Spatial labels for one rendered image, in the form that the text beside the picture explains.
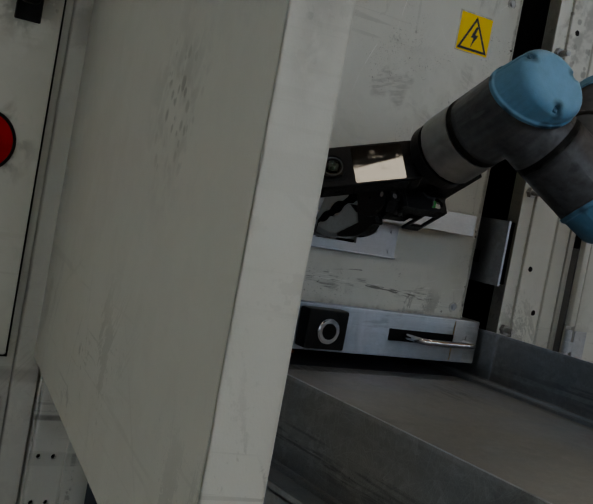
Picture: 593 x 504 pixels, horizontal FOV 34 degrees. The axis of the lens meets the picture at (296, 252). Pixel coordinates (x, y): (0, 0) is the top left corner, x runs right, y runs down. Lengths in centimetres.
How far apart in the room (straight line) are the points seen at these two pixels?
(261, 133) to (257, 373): 10
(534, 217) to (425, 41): 29
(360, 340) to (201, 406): 82
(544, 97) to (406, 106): 40
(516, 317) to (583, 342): 12
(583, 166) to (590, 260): 51
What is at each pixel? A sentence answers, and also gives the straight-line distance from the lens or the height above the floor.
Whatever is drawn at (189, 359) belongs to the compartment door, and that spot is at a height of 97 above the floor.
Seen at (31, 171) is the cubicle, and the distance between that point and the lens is 98.
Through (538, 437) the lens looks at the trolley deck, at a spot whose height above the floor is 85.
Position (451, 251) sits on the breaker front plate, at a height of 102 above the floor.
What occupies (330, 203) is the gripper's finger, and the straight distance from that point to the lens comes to 111.
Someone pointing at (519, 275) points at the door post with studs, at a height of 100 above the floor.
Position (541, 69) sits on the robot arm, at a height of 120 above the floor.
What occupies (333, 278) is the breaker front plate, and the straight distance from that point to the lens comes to 122.
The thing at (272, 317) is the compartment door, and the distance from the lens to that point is 41.
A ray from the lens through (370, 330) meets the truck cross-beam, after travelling 125.
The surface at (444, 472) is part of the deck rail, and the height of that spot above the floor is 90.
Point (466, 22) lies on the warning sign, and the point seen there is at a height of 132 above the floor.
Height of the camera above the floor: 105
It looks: 3 degrees down
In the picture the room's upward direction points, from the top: 10 degrees clockwise
